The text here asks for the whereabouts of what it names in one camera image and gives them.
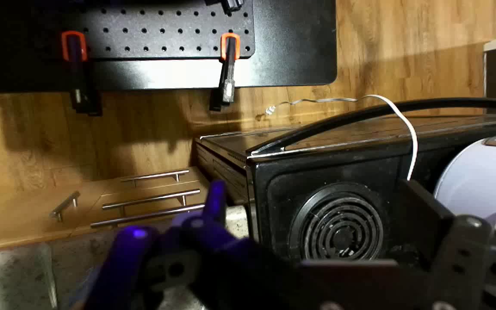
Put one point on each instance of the orange black clamp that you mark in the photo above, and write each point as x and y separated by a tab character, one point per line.
78	87
228	75

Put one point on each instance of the wooden lower cabinet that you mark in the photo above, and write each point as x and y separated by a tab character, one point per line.
18	213

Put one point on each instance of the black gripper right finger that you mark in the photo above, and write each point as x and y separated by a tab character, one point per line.
460	259

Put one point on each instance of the white rice cooker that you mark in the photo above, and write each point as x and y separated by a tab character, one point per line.
483	178

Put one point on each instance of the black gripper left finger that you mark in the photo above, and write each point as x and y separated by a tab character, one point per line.
202	269

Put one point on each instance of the black electric stove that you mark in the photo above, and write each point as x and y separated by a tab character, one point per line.
283	195

